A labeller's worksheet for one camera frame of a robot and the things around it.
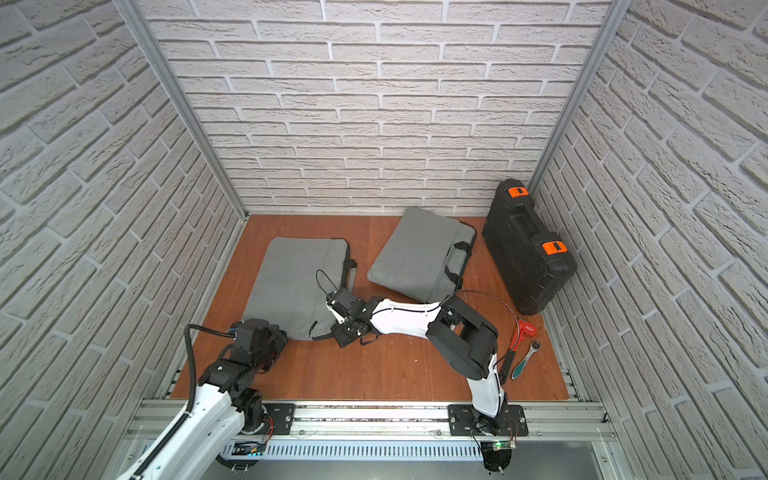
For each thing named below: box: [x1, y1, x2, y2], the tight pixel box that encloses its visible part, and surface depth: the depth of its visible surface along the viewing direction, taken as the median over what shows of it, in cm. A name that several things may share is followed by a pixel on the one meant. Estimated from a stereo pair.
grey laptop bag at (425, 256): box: [367, 207, 477, 303], surface depth 104 cm
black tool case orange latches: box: [482, 178, 577, 316], surface depth 85 cm
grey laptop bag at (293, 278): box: [241, 236, 357, 341], surface depth 97 cm
